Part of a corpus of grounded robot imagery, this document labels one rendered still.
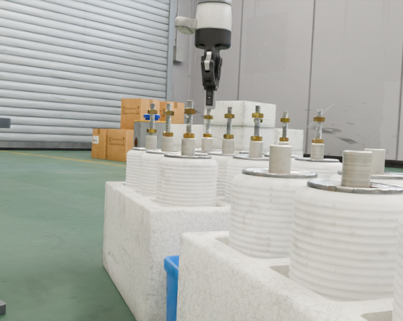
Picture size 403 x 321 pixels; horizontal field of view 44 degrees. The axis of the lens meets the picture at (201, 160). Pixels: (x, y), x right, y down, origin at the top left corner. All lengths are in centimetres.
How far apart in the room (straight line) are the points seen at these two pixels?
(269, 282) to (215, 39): 71
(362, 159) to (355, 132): 605
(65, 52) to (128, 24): 111
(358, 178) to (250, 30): 714
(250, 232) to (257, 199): 3
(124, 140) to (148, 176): 385
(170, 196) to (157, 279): 12
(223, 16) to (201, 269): 65
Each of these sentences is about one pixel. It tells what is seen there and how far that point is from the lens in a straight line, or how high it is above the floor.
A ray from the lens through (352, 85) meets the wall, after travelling 652.
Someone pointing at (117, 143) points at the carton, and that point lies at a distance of 481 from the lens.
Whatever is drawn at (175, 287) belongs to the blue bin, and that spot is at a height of 9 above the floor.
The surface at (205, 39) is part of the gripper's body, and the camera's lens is 104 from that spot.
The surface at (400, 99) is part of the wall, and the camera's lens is 626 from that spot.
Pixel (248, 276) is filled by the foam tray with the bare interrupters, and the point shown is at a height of 18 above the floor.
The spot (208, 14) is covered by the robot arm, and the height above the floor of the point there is 53.
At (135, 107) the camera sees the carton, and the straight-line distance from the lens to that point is 485.
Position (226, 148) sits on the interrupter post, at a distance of 93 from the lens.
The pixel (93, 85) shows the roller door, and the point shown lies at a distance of 689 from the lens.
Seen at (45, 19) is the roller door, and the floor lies 159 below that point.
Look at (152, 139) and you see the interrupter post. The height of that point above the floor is 27.
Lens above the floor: 29
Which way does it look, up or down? 3 degrees down
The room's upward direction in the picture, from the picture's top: 3 degrees clockwise
